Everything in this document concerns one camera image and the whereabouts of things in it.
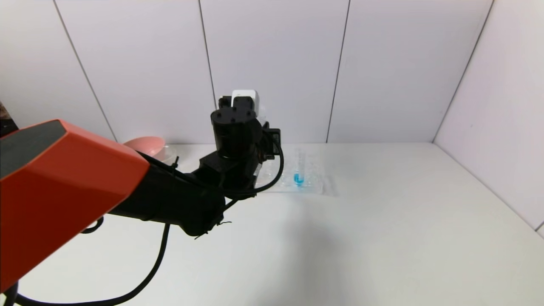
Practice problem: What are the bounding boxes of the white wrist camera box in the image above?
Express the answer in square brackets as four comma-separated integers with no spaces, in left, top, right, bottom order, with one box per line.
[231,89,261,122]

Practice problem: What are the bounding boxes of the clear acrylic test tube rack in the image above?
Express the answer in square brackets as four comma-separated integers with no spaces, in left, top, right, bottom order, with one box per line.
[254,152,326,195]

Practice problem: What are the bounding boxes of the test tube with blue pigment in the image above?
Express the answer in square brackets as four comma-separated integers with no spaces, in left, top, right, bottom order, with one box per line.
[294,148,306,188]

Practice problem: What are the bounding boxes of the black background furniture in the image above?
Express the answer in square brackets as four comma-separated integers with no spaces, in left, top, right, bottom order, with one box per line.
[0,102,20,137]

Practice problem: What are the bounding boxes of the pink plastic bowl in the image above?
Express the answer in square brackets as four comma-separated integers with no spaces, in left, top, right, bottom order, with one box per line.
[123,136,166,159]

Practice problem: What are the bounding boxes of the clear glass beaker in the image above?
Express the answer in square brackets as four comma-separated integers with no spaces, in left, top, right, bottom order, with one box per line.
[155,146,177,167]

